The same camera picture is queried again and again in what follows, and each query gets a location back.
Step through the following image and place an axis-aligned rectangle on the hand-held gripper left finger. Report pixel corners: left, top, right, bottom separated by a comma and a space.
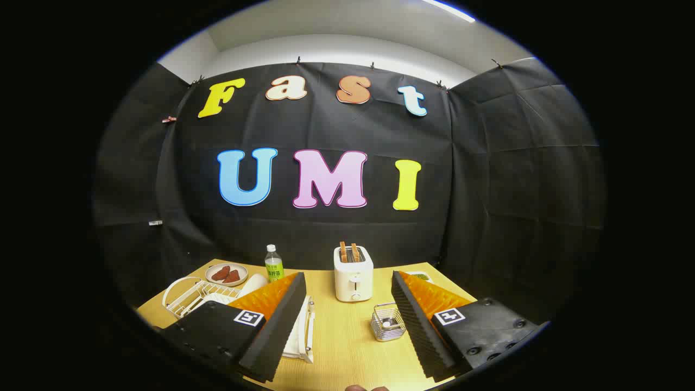
155, 272, 307, 383

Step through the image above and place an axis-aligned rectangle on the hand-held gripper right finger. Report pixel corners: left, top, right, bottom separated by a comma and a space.
391, 270, 549, 382

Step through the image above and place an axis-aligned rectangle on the silver wire basket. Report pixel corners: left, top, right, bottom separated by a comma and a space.
370, 302, 407, 343

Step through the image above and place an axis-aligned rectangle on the white plate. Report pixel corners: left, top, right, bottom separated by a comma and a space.
237, 273, 268, 298

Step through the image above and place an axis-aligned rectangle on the white wire dish rack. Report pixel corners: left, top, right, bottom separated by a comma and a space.
162, 276, 315, 363

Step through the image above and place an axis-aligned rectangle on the white ribbed drain tray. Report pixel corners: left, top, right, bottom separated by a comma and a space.
282, 296, 314, 362

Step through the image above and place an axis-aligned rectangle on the green label drink bottle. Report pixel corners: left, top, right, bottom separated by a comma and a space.
264, 244, 285, 283

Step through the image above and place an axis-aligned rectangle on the small grey saucer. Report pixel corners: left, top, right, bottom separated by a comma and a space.
205, 263, 249, 287

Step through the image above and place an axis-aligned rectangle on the white toaster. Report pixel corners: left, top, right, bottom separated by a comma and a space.
333, 245, 374, 303

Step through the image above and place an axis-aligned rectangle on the black backdrop cloth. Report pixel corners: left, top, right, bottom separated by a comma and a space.
92, 57, 606, 326

